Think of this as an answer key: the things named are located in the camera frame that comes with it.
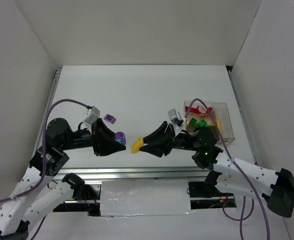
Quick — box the yellow half round lego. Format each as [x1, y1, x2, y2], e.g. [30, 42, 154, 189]
[130, 136, 144, 154]

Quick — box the red flower lego piece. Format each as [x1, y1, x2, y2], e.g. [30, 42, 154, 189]
[196, 105, 207, 115]

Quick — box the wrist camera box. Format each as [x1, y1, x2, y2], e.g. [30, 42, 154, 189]
[82, 106, 100, 128]
[168, 108, 184, 136]

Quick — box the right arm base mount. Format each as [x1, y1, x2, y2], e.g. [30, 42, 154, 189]
[186, 171, 236, 210]

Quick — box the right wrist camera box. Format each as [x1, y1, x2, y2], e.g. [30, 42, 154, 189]
[168, 108, 184, 136]

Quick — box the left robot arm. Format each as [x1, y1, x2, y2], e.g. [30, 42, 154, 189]
[0, 118, 126, 240]

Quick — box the red curved lego brick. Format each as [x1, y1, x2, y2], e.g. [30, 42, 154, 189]
[185, 106, 196, 113]

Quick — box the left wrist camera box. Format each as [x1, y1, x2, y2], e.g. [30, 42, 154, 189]
[82, 106, 100, 128]

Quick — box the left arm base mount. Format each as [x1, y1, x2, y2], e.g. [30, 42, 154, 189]
[53, 184, 102, 217]

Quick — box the white taped panel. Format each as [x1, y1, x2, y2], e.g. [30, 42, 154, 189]
[100, 179, 192, 217]

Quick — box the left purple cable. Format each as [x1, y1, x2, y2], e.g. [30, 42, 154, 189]
[0, 99, 92, 240]

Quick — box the tall smoky plastic container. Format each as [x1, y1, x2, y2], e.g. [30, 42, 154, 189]
[212, 102, 235, 145]

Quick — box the aluminium front rail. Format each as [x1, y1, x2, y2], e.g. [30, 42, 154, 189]
[54, 167, 210, 181]

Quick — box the purple sloped lego brick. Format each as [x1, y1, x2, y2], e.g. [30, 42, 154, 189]
[103, 114, 117, 124]

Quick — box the amber plastic container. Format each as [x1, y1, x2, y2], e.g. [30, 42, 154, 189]
[185, 113, 216, 133]

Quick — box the purple round flower lego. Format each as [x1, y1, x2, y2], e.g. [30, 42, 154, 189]
[113, 131, 127, 146]

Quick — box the green square lego brick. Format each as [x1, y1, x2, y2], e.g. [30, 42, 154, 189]
[196, 120, 207, 128]
[188, 118, 199, 126]

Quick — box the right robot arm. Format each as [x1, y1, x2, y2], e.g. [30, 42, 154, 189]
[131, 121, 294, 218]

